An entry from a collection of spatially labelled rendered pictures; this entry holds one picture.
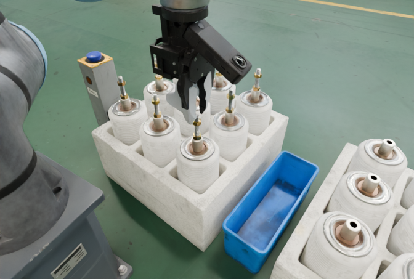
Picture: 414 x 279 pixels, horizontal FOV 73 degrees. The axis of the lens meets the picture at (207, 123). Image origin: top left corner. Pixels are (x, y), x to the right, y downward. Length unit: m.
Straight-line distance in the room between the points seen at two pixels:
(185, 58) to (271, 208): 0.52
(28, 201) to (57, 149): 0.64
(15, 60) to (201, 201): 0.41
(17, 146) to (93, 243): 0.24
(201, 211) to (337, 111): 0.80
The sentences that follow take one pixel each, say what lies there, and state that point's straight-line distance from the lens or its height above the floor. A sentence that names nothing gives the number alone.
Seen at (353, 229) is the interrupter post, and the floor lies 0.28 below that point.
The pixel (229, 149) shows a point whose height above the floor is 0.20.
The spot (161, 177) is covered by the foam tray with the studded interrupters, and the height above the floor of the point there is 0.18.
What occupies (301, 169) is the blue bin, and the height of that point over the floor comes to 0.09.
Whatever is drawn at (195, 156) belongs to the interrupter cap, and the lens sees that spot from 0.59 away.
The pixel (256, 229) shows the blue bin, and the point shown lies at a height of 0.00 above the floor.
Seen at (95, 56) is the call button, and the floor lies 0.33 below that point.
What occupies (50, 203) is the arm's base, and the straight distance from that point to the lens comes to 0.48.
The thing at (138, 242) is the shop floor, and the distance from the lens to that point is 0.79.
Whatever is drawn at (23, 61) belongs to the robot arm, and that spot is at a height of 0.49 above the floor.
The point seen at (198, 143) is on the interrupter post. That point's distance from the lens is 0.58.
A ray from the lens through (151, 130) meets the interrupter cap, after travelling 0.66.
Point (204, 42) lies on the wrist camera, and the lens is 0.44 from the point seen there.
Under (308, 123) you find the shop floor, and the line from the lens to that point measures 1.13.
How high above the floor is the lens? 0.68
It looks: 40 degrees down
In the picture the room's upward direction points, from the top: straight up
